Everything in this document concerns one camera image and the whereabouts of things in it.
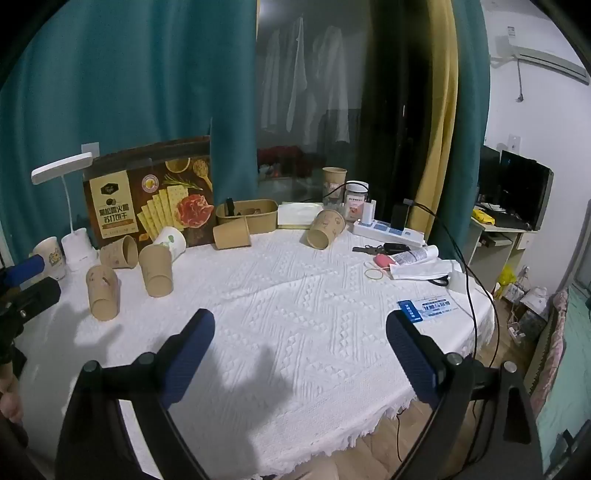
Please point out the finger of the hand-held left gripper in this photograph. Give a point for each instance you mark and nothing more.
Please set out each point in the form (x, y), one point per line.
(39, 294)
(25, 271)

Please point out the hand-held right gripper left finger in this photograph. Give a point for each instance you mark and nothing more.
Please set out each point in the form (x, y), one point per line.
(190, 350)

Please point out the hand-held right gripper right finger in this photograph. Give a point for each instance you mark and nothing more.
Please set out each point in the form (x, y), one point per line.
(411, 355)

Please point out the white printed paper cup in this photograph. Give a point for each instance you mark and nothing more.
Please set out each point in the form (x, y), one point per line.
(50, 256)

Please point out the brown paper cup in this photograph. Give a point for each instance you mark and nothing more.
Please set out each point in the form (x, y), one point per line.
(325, 225)
(156, 270)
(119, 251)
(334, 182)
(102, 293)
(232, 233)

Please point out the white leaf print cup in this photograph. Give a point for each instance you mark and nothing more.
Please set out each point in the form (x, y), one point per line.
(171, 241)

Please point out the person's left hand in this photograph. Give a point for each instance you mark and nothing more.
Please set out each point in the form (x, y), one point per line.
(10, 402)

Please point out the blue and white card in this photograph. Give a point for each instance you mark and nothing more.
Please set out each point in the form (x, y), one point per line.
(427, 308)

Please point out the white desk lamp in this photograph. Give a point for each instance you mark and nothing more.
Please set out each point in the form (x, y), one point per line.
(79, 249)

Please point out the white paper sheet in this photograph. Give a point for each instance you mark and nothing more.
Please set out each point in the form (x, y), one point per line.
(418, 270)

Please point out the yellow rubber band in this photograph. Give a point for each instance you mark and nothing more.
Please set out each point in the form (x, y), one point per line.
(365, 274)

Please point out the pink small object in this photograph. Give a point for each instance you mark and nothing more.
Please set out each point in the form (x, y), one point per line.
(384, 261)

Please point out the white tube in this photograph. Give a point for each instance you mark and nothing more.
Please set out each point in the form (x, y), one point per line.
(413, 255)

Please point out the white textured tablecloth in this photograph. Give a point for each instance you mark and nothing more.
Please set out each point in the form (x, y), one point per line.
(295, 323)

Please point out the black keys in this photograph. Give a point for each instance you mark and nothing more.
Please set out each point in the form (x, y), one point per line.
(383, 248)

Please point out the yellow plastic bag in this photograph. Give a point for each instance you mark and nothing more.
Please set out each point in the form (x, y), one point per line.
(506, 279)

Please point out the white power strip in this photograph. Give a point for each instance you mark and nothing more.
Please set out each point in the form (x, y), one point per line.
(388, 234)

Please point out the white computer desk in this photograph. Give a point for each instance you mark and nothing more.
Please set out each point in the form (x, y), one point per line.
(485, 240)

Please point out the black power adapter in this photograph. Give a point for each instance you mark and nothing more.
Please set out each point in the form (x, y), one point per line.
(400, 216)

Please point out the brown cracker box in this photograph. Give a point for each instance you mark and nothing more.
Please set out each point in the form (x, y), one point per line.
(152, 189)

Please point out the brown paper tray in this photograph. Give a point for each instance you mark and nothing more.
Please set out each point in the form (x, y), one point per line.
(258, 213)

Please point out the yellow object on desk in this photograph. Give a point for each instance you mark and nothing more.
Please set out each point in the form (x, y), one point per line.
(483, 216)

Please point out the teal bed cover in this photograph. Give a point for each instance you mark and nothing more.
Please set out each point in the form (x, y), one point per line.
(570, 369)

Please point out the clear jar with white lid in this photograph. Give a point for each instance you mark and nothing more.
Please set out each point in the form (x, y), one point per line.
(356, 198)

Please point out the pale yellow tissue pack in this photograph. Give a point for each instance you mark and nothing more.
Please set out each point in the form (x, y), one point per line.
(298, 214)

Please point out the black monitor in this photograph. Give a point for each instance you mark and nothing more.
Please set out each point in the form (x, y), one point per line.
(526, 189)

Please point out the teal curtain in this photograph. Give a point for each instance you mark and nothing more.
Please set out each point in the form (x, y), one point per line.
(471, 138)
(124, 83)

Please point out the yellow curtain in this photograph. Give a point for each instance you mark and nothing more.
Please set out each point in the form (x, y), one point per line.
(438, 138)

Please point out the white hanging garment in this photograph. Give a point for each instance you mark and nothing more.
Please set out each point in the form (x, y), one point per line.
(286, 78)
(331, 83)

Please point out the white air conditioner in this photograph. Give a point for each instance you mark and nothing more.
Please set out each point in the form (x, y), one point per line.
(540, 50)

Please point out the white wall socket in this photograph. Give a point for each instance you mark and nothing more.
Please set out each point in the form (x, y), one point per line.
(514, 141)

